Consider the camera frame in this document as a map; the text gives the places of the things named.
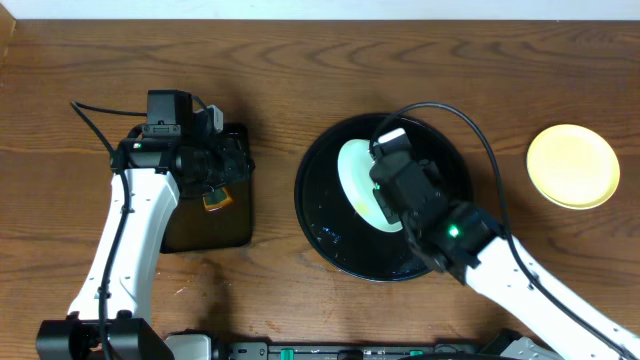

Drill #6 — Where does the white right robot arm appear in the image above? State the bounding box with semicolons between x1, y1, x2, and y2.
369;150;639;359

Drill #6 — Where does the orange green sponge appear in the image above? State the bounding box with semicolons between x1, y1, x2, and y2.
202;187;233;212

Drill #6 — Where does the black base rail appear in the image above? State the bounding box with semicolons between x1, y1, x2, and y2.
164;340;501;360

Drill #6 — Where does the yellow plate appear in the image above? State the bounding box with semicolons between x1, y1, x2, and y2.
526;124;621;210

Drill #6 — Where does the rectangular black water tray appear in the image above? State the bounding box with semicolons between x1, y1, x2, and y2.
159;122;255;254

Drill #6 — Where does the round black tray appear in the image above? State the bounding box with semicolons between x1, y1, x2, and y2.
294;113;473;282

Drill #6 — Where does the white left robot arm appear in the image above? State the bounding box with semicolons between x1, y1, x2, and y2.
36;134;254;359

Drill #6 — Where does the pale green plate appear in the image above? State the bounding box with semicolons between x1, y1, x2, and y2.
337;139;402;233

